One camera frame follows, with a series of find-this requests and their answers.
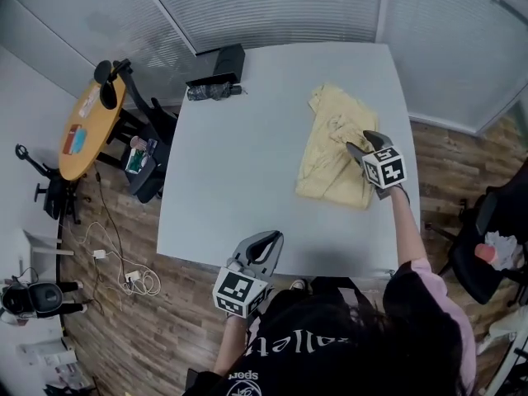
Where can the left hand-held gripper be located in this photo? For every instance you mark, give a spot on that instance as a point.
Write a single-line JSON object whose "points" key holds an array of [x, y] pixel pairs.
{"points": [[239, 291]]}

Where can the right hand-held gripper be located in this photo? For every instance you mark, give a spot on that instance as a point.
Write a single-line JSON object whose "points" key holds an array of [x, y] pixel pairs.
{"points": [[385, 169]]}

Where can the yellow cloth garment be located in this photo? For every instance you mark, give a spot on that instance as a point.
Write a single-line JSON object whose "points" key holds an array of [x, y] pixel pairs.
{"points": [[326, 180]]}

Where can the person's right forearm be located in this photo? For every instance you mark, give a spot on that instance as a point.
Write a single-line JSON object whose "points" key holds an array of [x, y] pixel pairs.
{"points": [[406, 229]]}

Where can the person's left forearm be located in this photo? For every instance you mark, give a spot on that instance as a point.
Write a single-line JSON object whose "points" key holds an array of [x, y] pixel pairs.
{"points": [[231, 340]]}

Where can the person's right shoe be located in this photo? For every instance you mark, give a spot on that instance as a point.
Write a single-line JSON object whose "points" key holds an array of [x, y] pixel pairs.
{"points": [[298, 284]]}

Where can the black mesh office chair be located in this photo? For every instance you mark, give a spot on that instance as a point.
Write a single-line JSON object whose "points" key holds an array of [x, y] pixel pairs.
{"points": [[470, 262]]}

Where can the person's black printed shirt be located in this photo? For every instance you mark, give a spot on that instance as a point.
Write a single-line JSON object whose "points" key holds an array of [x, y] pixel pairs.
{"points": [[412, 295]]}

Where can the green snack packet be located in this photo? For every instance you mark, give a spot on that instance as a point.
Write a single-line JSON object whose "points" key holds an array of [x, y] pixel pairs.
{"points": [[136, 161]]}

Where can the pink cup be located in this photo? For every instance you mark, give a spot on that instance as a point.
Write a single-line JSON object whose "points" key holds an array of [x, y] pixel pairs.
{"points": [[486, 253]]}

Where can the black office chair with headrest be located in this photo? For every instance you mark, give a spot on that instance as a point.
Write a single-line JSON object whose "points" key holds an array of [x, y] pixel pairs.
{"points": [[163, 122]]}

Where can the black rectangular box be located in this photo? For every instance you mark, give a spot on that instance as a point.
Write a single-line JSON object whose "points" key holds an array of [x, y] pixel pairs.
{"points": [[229, 60]]}

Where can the brown paper cup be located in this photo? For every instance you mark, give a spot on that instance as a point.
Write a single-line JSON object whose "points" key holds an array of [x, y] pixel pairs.
{"points": [[136, 142]]}

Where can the white crumpled cloth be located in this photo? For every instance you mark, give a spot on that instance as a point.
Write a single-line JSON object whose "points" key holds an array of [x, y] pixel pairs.
{"points": [[505, 246]]}

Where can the dark folded umbrella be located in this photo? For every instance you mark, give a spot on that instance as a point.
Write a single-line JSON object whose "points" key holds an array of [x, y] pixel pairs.
{"points": [[210, 92]]}

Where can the round wooden table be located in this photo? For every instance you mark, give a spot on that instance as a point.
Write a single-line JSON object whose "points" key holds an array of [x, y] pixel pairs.
{"points": [[90, 138]]}

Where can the small black swivel chair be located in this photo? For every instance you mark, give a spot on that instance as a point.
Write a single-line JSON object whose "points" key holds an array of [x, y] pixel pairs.
{"points": [[55, 196]]}

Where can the blue flat packet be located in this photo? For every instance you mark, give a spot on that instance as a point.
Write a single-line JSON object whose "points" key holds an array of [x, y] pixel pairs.
{"points": [[81, 140]]}

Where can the red flat packet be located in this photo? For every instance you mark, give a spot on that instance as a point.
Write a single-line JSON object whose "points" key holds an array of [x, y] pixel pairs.
{"points": [[71, 138]]}

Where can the white fabric bundle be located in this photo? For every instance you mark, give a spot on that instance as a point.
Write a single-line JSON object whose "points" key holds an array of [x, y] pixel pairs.
{"points": [[499, 330]]}

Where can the white paper sheet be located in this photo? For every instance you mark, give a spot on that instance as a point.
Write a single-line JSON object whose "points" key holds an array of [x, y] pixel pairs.
{"points": [[89, 101]]}

